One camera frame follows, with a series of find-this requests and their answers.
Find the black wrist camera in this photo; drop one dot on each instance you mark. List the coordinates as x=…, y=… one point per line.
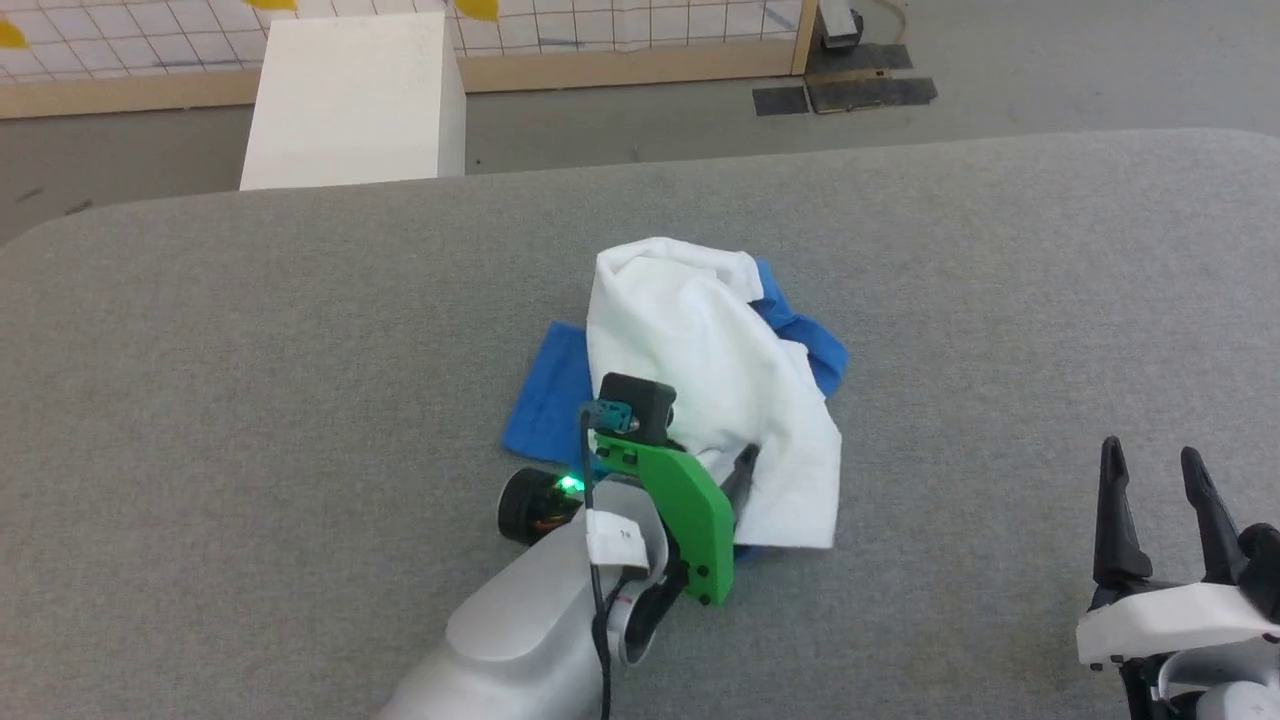
x=640, y=405
x=1262, y=565

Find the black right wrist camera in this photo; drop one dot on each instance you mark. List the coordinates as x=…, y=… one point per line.
x=1262, y=565

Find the small dark floor mat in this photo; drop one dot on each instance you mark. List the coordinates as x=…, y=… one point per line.
x=780, y=101

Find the white box pedestal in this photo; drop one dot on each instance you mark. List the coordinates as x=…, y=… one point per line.
x=350, y=100

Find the grey floor device box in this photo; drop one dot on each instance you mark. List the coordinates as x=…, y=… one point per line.
x=840, y=25

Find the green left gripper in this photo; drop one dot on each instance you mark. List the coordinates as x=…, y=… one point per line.
x=690, y=510

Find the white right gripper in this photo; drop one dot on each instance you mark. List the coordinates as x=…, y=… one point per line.
x=1170, y=620

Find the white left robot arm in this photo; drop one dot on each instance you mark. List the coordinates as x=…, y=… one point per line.
x=520, y=620

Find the white and blue t-shirt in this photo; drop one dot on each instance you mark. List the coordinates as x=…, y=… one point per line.
x=700, y=330

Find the dark grey floor plate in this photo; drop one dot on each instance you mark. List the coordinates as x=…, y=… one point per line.
x=870, y=57

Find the lemon print grid panel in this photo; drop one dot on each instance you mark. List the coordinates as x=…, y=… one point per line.
x=150, y=40

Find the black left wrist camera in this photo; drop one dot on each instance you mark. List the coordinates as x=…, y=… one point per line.
x=640, y=405

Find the white paper label tag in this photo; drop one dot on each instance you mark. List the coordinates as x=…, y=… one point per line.
x=620, y=540

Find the long dark floor mat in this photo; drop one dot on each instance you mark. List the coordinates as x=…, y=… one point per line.
x=870, y=92

